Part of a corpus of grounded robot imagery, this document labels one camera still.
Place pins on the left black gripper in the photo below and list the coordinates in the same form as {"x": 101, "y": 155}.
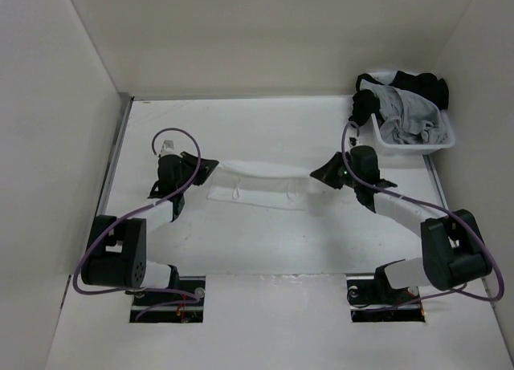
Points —
{"x": 206, "y": 167}

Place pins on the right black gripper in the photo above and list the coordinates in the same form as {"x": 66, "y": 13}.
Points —
{"x": 325, "y": 173}

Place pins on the white tank top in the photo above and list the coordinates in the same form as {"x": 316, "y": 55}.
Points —
{"x": 263, "y": 184}

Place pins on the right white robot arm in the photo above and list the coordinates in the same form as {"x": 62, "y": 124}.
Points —
{"x": 451, "y": 254}

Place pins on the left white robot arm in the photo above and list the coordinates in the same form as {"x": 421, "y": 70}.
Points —
{"x": 116, "y": 254}

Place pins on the black tank top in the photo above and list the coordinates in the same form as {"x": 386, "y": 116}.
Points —
{"x": 427, "y": 85}

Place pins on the grey tank top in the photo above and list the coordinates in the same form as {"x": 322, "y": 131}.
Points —
{"x": 408, "y": 117}

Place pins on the white plastic basket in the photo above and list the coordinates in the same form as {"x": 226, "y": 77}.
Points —
{"x": 409, "y": 149}

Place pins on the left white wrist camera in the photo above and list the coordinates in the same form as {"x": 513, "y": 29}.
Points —
{"x": 167, "y": 148}

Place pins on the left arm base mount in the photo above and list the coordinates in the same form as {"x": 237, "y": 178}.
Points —
{"x": 185, "y": 306}

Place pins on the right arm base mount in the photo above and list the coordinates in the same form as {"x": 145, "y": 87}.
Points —
{"x": 372, "y": 300}

